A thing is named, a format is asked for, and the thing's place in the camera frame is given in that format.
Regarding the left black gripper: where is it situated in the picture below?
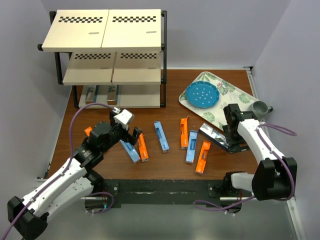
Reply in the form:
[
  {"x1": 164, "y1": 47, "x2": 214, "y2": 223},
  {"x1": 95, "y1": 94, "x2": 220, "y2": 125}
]
[{"x1": 101, "y1": 111, "x2": 142, "y2": 153}]

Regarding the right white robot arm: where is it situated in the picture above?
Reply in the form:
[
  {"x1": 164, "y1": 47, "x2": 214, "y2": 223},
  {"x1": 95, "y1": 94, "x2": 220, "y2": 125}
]
[{"x1": 222, "y1": 103, "x2": 298, "y2": 201}]

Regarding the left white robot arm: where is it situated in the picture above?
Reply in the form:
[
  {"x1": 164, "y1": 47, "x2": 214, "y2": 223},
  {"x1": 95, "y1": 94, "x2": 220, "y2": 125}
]
[{"x1": 7, "y1": 108, "x2": 142, "y2": 240}]

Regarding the beige three-tier shelf rack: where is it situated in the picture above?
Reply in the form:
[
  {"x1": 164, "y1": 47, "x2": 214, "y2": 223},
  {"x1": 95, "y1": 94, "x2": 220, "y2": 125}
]
[{"x1": 37, "y1": 9, "x2": 168, "y2": 108}]

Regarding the floral rectangular serving tray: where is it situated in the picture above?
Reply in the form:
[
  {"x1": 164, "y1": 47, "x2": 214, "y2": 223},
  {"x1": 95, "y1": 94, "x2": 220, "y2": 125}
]
[{"x1": 179, "y1": 71, "x2": 258, "y2": 130}]

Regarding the orange toothpaste box centre-left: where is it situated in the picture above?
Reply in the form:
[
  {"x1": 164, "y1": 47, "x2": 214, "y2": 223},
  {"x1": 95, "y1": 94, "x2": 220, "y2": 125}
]
[{"x1": 138, "y1": 133, "x2": 149, "y2": 162}]

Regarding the blue toothpaste box left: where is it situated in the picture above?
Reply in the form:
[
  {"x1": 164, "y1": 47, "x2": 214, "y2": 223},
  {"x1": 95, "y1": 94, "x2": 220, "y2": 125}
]
[{"x1": 120, "y1": 140, "x2": 141, "y2": 164}]

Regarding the blue toothpaste box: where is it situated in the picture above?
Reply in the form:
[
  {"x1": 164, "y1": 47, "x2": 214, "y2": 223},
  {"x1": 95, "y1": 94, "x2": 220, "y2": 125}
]
[
  {"x1": 154, "y1": 121, "x2": 170, "y2": 153},
  {"x1": 120, "y1": 140, "x2": 141, "y2": 164},
  {"x1": 185, "y1": 130, "x2": 198, "y2": 164}
]

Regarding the grey ceramic mug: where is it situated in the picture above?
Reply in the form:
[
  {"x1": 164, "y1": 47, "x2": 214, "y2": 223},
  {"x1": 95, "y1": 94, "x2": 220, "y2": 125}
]
[{"x1": 248, "y1": 101, "x2": 274, "y2": 121}]

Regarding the blue dotted plate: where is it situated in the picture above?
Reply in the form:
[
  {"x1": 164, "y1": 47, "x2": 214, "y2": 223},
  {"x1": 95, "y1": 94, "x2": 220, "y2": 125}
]
[{"x1": 185, "y1": 80, "x2": 220, "y2": 109}]

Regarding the orange toothpaste box far left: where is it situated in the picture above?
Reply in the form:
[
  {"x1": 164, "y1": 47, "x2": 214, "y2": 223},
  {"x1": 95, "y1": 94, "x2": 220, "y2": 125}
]
[{"x1": 84, "y1": 126, "x2": 93, "y2": 137}]

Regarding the blue toothpaste box centre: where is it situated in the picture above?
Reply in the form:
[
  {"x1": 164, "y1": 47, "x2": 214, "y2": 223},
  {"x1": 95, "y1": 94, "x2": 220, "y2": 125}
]
[{"x1": 154, "y1": 121, "x2": 170, "y2": 153}]

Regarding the orange toothpaste box centre-right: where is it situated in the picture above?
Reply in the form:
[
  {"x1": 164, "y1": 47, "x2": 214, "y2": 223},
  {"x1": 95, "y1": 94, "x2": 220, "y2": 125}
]
[{"x1": 180, "y1": 116, "x2": 190, "y2": 150}]

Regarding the blue toothpaste box right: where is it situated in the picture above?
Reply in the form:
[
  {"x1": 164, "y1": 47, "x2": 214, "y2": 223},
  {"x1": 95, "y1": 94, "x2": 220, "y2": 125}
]
[{"x1": 185, "y1": 130, "x2": 198, "y2": 164}]

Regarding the orange toothpaste box right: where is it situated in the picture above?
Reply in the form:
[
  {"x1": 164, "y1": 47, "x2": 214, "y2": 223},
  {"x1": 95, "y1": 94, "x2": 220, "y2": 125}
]
[{"x1": 195, "y1": 141, "x2": 211, "y2": 174}]

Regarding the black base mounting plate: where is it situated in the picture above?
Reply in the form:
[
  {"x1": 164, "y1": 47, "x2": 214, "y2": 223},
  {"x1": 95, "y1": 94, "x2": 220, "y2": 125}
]
[{"x1": 94, "y1": 179, "x2": 245, "y2": 208}]

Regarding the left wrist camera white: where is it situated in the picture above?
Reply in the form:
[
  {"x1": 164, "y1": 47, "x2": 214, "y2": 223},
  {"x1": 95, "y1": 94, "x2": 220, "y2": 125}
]
[{"x1": 112, "y1": 107, "x2": 135, "y2": 130}]

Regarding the aluminium frame rail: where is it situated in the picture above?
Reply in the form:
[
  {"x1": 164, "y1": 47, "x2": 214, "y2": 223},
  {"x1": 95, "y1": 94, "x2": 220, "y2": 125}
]
[{"x1": 38, "y1": 193, "x2": 306, "y2": 240}]

